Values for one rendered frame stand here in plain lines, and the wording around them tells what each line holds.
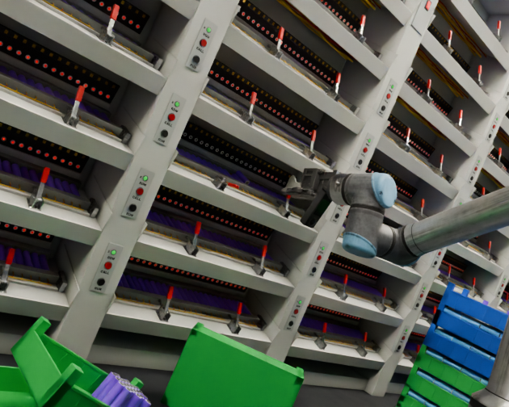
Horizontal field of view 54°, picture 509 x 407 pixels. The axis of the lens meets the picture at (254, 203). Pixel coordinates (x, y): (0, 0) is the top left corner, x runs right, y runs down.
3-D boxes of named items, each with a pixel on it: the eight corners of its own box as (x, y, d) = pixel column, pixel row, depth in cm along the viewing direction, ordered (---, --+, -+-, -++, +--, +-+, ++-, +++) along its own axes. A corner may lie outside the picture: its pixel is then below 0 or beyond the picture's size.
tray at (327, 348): (379, 370, 210) (399, 346, 207) (283, 355, 171) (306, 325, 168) (350, 336, 225) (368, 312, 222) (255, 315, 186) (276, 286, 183)
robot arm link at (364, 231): (389, 262, 131) (398, 216, 133) (357, 250, 125) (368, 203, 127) (362, 259, 138) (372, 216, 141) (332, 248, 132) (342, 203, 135)
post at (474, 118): (383, 396, 215) (545, 18, 215) (371, 395, 209) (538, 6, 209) (348, 372, 231) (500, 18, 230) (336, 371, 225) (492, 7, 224)
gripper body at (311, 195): (317, 176, 155) (349, 176, 146) (311, 203, 153) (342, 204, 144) (301, 168, 150) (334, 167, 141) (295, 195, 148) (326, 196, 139)
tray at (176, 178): (310, 243, 165) (327, 220, 163) (157, 183, 125) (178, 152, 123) (279, 211, 179) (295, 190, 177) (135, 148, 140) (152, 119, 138)
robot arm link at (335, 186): (357, 209, 141) (336, 199, 135) (342, 208, 145) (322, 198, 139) (363, 179, 143) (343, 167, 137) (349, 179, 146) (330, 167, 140)
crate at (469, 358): (521, 388, 175) (531, 367, 175) (508, 388, 159) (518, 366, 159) (440, 346, 194) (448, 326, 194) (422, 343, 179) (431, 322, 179)
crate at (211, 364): (271, 455, 122) (272, 441, 130) (304, 379, 122) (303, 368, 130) (159, 402, 125) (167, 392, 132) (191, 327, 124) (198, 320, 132)
